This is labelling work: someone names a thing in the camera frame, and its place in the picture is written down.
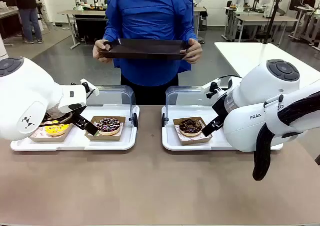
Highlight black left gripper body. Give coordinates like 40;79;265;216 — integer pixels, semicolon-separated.
71;105;89;124

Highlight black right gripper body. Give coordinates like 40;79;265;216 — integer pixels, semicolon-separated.
211;94;227;124

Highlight yellow sprinkled donut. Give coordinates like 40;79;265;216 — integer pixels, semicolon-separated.
44;120;71;137

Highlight cardboard tray of yellow donut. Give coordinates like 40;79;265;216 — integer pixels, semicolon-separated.
29;120;74;143

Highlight dark brown serving tray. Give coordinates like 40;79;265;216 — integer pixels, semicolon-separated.
97;38;189;61

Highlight person's left forearm blue sleeve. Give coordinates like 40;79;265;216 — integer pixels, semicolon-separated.
178;18;198;44

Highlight person's right forearm blue sleeve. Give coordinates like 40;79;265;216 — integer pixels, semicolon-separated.
102;18;122;46

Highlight cardboard tray of striped donut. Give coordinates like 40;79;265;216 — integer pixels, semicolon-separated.
84;115;127;141

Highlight chocolate donut with white stripes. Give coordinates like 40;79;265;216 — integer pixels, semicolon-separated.
95;117;121;136

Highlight chocolate donut with sprinkles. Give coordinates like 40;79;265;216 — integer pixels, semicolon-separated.
178;119;203;138

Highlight cardboard tray of chocolate donut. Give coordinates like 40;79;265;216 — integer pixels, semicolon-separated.
172;117;214;146

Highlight person's black trousers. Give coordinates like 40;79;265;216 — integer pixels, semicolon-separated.
120;72;180;106

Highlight background person in jeans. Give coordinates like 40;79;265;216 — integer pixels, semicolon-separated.
13;0;44;44

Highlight person torso blue shirt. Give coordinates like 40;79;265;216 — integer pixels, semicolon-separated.
102;0;198;87

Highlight person's left hand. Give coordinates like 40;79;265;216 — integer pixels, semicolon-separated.
183;38;203;64

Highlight person's right hand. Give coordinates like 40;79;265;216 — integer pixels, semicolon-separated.
92;39;114;64

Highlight white display tray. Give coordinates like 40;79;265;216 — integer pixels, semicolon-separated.
9;104;141;152
161;104;284;152

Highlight clear plastic display lid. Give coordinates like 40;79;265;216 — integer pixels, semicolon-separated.
85;85;139;131
161;85;219;127

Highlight background desk with black panel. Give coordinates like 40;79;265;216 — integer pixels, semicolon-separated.
57;9;109;50

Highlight black office chair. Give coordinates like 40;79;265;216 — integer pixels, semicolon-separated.
198;11;209;32

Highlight background wooden top desk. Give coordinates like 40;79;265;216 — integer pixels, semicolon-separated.
234;14;299;43

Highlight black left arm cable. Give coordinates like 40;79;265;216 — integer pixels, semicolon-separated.
41;110;74;125

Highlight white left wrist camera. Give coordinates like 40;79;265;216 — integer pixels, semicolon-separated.
79;78;100;97

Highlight black right arm cable sleeve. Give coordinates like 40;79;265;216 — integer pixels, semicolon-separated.
252;91;320;182

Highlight black camera stand pole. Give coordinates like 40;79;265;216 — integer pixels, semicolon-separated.
259;0;286;45

